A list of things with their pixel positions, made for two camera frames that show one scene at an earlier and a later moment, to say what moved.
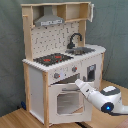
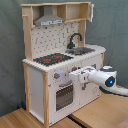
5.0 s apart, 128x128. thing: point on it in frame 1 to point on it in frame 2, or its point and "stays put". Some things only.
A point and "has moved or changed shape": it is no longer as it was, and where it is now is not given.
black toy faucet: x=71 y=44 stays put
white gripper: x=86 y=89 to x=81 y=75
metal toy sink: x=80 y=50 stays put
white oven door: x=68 y=103 has moved or changed shape
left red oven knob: x=56 y=75 stays put
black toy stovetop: x=52 y=58 stays put
